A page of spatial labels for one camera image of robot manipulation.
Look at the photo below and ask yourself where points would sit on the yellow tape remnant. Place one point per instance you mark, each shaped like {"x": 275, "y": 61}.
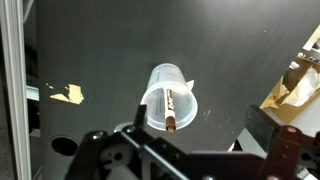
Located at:
{"x": 75, "y": 94}

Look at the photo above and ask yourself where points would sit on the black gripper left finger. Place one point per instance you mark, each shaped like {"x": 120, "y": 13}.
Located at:
{"x": 140, "y": 115}

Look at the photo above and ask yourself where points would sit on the clear plastic cup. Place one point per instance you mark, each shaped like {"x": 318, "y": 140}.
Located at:
{"x": 185, "y": 106}

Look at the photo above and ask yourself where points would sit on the white paper tab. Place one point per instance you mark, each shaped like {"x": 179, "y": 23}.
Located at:
{"x": 190, "y": 85}

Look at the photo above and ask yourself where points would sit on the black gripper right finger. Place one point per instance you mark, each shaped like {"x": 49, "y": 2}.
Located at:
{"x": 260, "y": 126}

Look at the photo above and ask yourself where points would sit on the cardboard box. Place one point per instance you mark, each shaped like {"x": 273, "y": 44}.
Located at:
{"x": 276, "y": 95}

